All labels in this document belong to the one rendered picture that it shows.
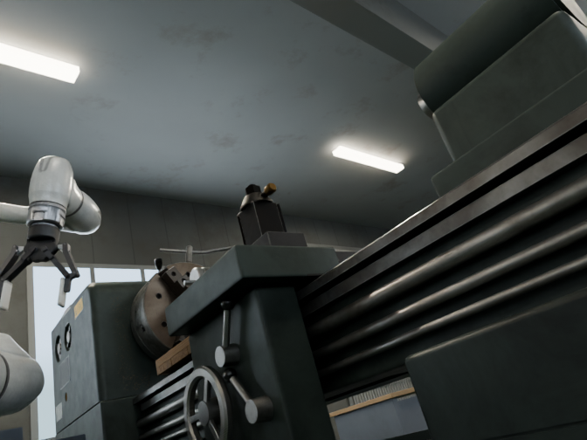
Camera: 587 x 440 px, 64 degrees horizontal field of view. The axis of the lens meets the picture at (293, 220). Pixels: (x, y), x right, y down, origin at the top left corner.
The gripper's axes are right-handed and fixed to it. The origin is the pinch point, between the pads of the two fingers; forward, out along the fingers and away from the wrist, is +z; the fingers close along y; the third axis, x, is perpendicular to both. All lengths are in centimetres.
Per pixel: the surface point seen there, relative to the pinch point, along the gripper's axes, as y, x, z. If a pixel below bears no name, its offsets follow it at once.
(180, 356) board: 35.7, 2.7, 14.8
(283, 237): 61, -25, -4
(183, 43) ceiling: 9, 143, -231
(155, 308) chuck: 23.7, 26.5, -3.8
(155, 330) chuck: 24.1, 25.9, 3.0
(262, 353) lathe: 56, -41, 22
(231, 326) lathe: 51, -34, 16
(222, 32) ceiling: 37, 139, -236
